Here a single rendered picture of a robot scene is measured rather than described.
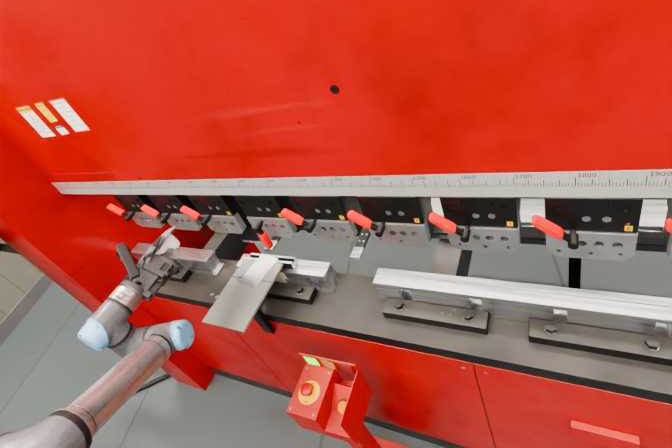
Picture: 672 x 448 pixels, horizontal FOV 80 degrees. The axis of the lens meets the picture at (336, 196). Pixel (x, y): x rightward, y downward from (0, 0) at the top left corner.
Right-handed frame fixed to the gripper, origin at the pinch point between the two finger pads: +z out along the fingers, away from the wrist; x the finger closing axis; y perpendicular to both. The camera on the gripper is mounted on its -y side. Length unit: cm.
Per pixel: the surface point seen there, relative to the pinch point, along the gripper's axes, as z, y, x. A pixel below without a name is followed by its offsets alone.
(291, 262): 15.1, 35.7, -8.4
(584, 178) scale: 12, 75, 75
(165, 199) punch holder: 11.9, -11.0, -5.6
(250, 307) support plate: -3.9, 31.2, -12.1
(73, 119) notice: 12.1, -42.0, 10.8
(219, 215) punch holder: 12.0, 8.7, 2.0
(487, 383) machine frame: 1, 101, 11
